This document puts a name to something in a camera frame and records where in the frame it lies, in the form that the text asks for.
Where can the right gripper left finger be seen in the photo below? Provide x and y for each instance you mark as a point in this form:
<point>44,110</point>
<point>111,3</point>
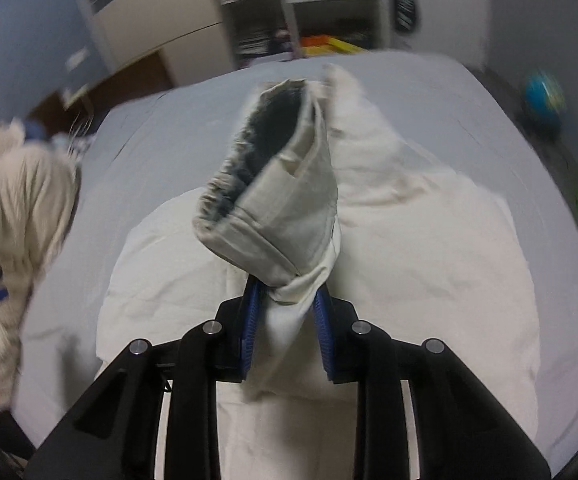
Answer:
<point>152,413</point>

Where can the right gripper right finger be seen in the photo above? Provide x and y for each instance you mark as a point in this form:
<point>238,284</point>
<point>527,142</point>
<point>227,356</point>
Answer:
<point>419,405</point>

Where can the white hooded puffer jacket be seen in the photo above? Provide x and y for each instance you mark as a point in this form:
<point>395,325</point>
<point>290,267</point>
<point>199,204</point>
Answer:
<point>318,190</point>

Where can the cream knit blanket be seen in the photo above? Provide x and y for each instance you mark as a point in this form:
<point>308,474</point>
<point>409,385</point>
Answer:
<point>38,194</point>

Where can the brown wooden nightstand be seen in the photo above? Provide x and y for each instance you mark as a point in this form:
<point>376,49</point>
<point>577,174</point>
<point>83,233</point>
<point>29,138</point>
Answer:
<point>145,77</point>

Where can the light blue bed quilt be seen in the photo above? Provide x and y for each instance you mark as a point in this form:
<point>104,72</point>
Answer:
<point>165,146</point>

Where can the beige wardrobe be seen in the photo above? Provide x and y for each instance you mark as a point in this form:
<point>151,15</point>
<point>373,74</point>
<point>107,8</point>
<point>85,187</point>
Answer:
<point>190,36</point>

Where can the blue desk globe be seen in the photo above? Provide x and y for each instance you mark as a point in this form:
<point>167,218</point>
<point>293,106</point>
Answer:
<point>543,100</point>

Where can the white shelf with drawers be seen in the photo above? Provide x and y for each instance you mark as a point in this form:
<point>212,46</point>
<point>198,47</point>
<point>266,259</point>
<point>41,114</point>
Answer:
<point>270,30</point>

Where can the orange yellow toy box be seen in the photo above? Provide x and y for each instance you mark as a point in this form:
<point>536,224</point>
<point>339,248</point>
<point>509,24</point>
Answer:
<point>321,45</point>

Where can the black racket bag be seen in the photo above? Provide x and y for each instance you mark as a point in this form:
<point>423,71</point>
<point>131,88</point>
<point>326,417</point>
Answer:
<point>405,16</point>

